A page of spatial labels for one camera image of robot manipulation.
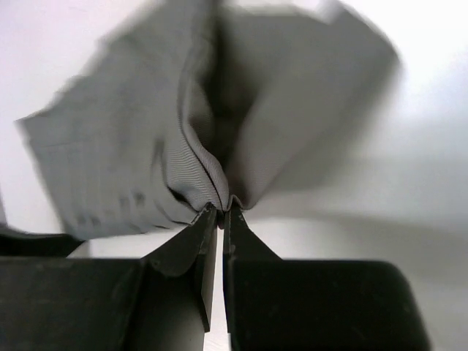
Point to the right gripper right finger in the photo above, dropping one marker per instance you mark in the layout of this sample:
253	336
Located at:
273	303

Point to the grey pleated skirt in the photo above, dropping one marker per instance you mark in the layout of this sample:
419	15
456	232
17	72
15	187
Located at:
196	103

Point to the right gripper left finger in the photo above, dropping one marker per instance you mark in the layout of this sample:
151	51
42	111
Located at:
53	301

